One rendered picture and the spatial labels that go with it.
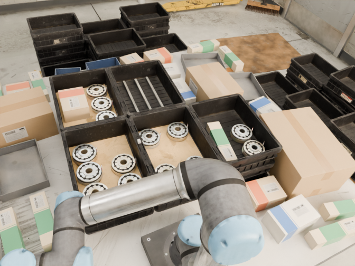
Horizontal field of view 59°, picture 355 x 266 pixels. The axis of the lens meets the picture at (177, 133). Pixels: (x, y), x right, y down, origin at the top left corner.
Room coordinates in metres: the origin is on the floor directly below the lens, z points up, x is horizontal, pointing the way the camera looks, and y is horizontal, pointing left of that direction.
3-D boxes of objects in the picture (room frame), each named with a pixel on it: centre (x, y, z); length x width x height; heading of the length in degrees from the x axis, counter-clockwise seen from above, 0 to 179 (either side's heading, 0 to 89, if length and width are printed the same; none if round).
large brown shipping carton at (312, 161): (1.06, -0.61, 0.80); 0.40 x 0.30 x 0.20; 22
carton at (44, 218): (0.56, 0.49, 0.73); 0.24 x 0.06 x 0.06; 34
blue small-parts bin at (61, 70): (1.44, 0.68, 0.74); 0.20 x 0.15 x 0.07; 18
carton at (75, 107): (1.12, 0.53, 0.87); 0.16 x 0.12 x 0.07; 28
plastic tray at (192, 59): (1.82, -0.11, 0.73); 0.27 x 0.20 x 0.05; 107
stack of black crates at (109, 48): (2.20, 0.58, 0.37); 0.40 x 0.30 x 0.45; 121
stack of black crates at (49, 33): (2.34, 1.13, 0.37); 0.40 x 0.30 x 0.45; 121
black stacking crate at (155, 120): (0.91, 0.01, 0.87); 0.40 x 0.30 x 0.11; 28
